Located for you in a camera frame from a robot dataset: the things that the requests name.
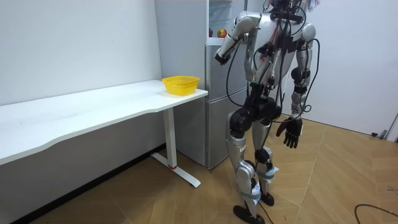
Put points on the grey fridge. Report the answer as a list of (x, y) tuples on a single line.
[(186, 46)]

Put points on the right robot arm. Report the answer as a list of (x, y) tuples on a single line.
[(303, 59)]

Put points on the white desk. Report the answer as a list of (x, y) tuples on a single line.
[(77, 109)]

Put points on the robot body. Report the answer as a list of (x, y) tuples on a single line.
[(267, 31)]

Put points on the dark red fruit soft toy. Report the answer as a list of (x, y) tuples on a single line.
[(210, 32)]

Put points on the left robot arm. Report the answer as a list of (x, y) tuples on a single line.
[(247, 23)]

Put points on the robot legs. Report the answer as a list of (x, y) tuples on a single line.
[(236, 146)]

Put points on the yellow plastic basket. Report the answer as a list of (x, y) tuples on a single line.
[(180, 85)]

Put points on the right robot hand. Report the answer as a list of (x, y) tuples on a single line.
[(292, 130)]

